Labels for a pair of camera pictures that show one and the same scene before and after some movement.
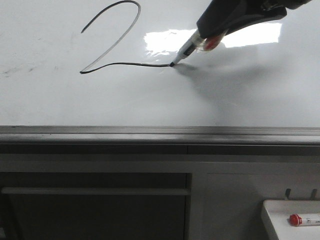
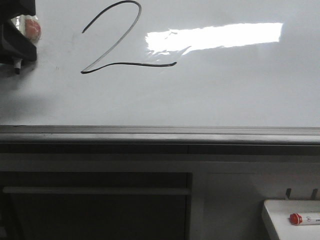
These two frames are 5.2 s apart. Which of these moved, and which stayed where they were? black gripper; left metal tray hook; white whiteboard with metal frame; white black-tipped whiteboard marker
Moved: white black-tipped whiteboard marker; black gripper
Stayed: white whiteboard with metal frame; left metal tray hook
